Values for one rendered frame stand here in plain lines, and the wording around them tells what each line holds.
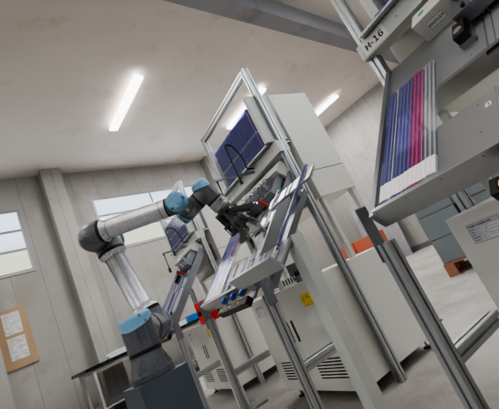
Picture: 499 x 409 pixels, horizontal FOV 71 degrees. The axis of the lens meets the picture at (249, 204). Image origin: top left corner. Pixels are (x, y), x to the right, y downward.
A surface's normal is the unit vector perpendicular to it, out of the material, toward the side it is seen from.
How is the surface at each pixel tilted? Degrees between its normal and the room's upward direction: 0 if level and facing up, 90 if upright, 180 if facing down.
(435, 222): 90
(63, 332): 90
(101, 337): 90
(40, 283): 90
